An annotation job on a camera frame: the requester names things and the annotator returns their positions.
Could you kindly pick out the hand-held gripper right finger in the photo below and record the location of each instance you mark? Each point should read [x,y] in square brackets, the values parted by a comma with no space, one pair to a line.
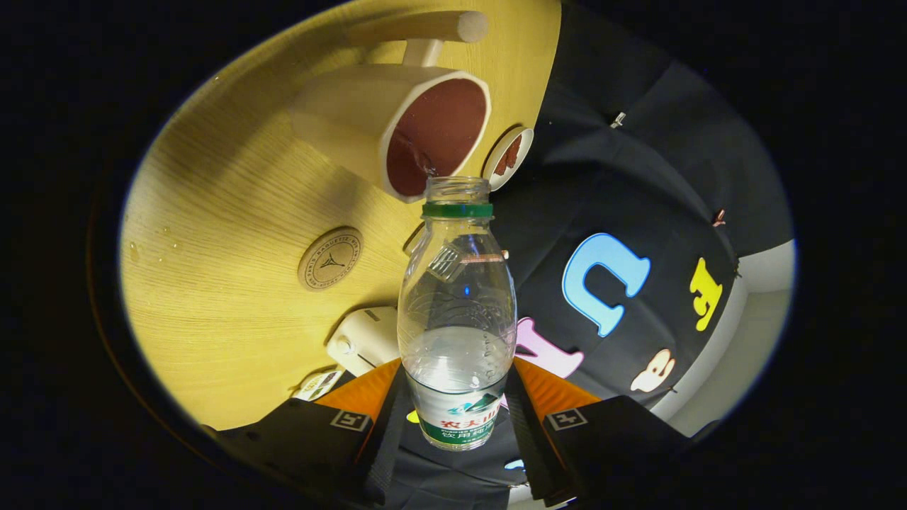
[531,453]

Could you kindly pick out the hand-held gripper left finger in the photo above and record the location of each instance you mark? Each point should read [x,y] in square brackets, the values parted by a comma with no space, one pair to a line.
[386,453]

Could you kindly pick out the clear plastic juice bottle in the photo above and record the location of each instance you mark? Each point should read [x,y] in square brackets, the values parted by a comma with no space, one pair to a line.
[457,354]

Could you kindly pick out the round printed coaster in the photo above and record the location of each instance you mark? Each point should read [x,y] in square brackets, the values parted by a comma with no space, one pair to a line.
[330,258]

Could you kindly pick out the white divided grain tray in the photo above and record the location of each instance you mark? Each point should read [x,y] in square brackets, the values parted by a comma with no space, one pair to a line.
[319,384]

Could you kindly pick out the white toaster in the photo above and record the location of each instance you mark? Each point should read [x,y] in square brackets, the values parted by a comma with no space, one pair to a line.
[365,340]

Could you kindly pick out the wooden table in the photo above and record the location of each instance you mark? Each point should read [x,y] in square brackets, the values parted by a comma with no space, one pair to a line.
[234,212]

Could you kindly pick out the red sausage piece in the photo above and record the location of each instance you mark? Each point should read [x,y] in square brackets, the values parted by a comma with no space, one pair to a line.
[509,156]

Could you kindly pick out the copper clip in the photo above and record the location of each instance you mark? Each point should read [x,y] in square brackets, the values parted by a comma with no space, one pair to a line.
[719,217]

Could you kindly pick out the white round plate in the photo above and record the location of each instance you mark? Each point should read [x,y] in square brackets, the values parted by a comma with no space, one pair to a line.
[526,142]

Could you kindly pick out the black backdrop cloth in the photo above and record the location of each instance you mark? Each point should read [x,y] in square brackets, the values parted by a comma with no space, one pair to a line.
[638,142]

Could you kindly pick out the silver metal clip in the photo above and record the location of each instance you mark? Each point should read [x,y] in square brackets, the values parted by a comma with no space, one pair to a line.
[618,120]

